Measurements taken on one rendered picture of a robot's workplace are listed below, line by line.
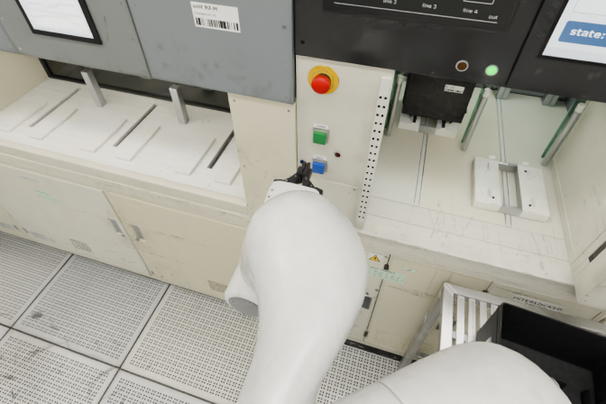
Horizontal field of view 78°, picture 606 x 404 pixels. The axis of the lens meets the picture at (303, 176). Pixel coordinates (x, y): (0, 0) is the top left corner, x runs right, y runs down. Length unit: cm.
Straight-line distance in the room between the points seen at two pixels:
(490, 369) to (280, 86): 69
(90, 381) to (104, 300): 37
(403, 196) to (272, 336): 104
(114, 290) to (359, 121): 168
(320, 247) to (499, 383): 12
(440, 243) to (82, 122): 139
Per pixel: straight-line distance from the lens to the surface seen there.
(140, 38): 96
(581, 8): 74
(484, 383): 26
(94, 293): 225
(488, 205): 128
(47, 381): 215
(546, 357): 123
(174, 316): 204
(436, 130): 148
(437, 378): 26
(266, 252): 27
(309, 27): 76
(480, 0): 71
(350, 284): 25
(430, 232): 118
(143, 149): 150
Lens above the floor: 178
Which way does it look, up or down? 46 degrees down
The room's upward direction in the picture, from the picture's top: straight up
